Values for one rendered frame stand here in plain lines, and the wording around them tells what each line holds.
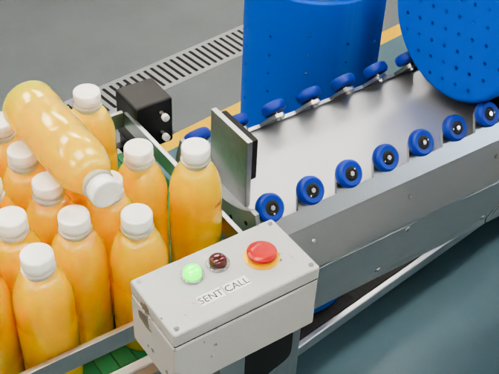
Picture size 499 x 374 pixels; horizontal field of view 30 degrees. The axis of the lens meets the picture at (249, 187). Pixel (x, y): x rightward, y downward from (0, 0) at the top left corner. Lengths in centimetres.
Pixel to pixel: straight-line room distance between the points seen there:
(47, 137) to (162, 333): 29
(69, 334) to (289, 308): 27
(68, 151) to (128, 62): 233
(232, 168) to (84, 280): 35
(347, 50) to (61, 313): 92
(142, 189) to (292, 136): 41
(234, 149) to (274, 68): 50
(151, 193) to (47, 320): 24
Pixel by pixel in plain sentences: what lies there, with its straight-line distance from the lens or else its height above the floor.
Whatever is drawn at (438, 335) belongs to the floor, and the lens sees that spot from 254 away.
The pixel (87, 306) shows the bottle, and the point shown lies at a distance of 120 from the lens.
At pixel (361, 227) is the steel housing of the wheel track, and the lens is 151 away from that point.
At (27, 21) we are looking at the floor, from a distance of 375.
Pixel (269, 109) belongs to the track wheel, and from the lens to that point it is 155.
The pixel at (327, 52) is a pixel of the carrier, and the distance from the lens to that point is 182.
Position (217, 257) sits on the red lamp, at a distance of 109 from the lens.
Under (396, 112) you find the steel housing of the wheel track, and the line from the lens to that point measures 166.
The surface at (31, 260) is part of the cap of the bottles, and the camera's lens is 109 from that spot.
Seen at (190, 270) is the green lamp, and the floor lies 111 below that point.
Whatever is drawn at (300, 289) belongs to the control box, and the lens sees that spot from 111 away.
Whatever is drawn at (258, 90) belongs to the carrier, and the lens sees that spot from 192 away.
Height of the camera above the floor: 188
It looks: 41 degrees down
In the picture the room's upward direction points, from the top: 3 degrees clockwise
